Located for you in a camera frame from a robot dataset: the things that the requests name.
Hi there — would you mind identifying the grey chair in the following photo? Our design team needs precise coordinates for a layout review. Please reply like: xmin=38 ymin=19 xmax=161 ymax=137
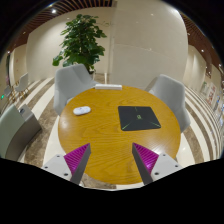
xmin=146 ymin=74 xmax=190 ymax=133
xmin=53 ymin=64 xmax=97 ymax=115

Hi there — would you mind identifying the grey chair left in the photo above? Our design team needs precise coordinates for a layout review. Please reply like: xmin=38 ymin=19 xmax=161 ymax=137
xmin=53 ymin=64 xmax=97 ymax=115

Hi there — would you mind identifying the grey armchair far left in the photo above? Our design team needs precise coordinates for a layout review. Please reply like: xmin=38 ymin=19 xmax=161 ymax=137
xmin=0 ymin=104 xmax=41 ymax=161

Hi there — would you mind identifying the grey chair background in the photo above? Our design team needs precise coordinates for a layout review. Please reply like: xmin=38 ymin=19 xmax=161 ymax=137
xmin=15 ymin=74 xmax=28 ymax=94

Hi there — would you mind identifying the black mouse pad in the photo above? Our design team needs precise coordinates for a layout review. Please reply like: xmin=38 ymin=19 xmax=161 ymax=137
xmin=118 ymin=106 xmax=161 ymax=131

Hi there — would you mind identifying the green potted plant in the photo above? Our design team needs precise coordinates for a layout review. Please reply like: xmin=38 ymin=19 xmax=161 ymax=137
xmin=52 ymin=14 xmax=107 ymax=74

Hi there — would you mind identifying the white box on table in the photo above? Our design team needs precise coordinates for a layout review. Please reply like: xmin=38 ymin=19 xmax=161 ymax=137
xmin=95 ymin=84 xmax=122 ymax=90

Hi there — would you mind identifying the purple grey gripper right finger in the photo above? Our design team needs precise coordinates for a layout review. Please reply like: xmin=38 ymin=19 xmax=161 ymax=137
xmin=132 ymin=143 xmax=182 ymax=185

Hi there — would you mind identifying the grey chair right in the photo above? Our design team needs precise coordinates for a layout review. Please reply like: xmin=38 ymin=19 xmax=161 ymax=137
xmin=146 ymin=74 xmax=190 ymax=133

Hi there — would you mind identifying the wall poster display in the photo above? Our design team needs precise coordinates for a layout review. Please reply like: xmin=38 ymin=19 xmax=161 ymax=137
xmin=201 ymin=82 xmax=216 ymax=105

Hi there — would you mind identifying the white computer mouse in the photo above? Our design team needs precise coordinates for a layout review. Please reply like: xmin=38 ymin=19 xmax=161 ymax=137
xmin=73 ymin=106 xmax=91 ymax=116

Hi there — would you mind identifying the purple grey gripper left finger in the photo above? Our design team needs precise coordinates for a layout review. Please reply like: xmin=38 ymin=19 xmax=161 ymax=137
xmin=42 ymin=144 xmax=91 ymax=185

